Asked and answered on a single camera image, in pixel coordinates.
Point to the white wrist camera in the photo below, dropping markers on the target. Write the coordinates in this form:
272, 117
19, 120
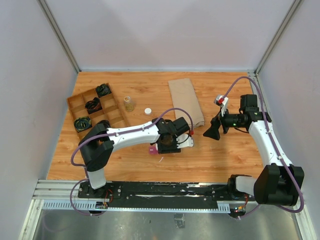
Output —
185, 140
222, 102

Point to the aluminium frame post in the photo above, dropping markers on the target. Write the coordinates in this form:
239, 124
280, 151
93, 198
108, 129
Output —
58, 33
293, 9

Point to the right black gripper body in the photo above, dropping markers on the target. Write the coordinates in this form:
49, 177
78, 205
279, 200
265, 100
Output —
226, 122

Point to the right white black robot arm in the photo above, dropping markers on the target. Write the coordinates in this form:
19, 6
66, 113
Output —
279, 182

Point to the wooden compartment tray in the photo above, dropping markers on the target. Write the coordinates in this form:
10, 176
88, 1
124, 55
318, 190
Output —
93, 106

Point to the pink weekly pill organizer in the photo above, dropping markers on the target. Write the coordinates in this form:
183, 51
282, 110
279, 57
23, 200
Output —
153, 150

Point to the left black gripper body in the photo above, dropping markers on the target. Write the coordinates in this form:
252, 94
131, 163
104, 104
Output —
170, 147

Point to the clear bottle yellow capsules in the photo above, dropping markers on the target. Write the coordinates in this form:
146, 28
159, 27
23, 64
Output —
129, 104

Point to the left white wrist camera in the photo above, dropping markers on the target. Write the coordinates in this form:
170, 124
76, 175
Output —
185, 140

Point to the white bottle cap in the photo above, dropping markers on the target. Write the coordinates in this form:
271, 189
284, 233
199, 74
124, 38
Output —
147, 111

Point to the grey slotted cable duct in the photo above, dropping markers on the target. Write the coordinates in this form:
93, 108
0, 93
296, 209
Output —
132, 205

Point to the right aluminium frame post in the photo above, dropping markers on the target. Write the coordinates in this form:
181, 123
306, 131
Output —
293, 9

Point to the left aluminium frame post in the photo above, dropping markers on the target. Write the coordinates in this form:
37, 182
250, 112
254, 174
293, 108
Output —
58, 33

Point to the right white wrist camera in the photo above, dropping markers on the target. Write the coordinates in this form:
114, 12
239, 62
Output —
222, 102

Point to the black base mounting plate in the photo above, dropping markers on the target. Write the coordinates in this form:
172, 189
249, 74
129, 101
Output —
160, 192

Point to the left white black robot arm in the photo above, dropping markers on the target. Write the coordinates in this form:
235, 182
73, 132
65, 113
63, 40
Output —
97, 146

